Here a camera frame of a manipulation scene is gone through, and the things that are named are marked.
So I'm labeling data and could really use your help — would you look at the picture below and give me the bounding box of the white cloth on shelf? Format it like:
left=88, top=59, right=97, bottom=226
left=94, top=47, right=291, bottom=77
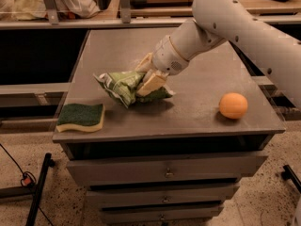
left=0, top=0, right=100, bottom=21

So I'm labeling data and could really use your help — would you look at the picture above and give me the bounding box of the grey drawer cabinet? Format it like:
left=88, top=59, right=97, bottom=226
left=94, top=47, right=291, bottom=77
left=54, top=28, right=284, bottom=213

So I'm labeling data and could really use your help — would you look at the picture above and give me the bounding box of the grey metal bracket left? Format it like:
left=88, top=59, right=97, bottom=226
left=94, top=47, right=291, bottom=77
left=43, top=0, right=59, bottom=24

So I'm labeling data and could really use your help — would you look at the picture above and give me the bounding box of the grey drawer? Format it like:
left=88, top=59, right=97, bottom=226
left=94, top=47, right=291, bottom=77
left=87, top=183, right=239, bottom=208
left=101, top=203, right=224, bottom=224
left=67, top=152, right=267, bottom=186

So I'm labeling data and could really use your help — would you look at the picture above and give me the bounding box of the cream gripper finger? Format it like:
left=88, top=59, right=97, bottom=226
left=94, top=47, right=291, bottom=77
left=136, top=70, right=168, bottom=97
left=135, top=53, right=153, bottom=73

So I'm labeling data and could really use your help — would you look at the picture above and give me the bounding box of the black stand leg right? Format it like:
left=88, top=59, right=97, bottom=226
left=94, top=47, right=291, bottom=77
left=281, top=165, right=301, bottom=193

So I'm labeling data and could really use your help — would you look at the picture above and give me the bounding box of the middle grey drawer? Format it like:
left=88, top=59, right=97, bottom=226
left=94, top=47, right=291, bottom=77
left=87, top=183, right=239, bottom=208

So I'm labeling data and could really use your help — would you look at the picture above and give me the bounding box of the top grey drawer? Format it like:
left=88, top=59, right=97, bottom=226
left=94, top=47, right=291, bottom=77
left=67, top=152, right=267, bottom=186

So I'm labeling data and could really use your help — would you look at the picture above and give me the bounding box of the grey metal bracket middle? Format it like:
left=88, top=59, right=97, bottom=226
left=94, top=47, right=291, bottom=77
left=119, top=0, right=131, bottom=24

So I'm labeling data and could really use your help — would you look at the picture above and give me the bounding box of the black stand leg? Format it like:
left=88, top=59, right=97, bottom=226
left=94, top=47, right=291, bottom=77
left=0, top=153, right=55, bottom=226
left=281, top=165, right=301, bottom=193

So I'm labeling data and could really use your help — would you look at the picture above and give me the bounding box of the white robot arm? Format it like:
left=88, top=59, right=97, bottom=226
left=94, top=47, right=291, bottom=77
left=135, top=0, right=301, bottom=108

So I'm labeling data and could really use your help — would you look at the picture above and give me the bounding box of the grey metal bracket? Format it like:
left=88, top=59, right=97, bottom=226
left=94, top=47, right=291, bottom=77
left=119, top=0, right=131, bottom=24
left=43, top=0, right=59, bottom=24

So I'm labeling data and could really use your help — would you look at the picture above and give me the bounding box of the black stand leg left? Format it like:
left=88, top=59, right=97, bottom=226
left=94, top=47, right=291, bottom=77
left=0, top=153, right=55, bottom=226

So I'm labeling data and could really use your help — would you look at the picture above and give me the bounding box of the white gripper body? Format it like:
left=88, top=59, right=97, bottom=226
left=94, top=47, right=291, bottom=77
left=151, top=36, right=189, bottom=75

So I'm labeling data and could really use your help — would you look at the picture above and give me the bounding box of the orange fruit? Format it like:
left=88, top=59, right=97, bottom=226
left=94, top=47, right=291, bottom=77
left=219, top=92, right=248, bottom=120

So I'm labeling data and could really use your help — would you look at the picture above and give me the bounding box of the green jalapeno chip bag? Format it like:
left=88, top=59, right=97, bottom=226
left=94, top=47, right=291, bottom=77
left=94, top=71, right=174, bottom=108

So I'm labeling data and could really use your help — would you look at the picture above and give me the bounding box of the bottom grey drawer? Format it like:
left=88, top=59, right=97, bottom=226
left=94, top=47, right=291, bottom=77
left=101, top=203, right=224, bottom=224

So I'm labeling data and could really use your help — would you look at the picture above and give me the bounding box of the green and yellow sponge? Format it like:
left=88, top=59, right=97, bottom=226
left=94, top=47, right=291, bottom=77
left=56, top=104, right=105, bottom=132

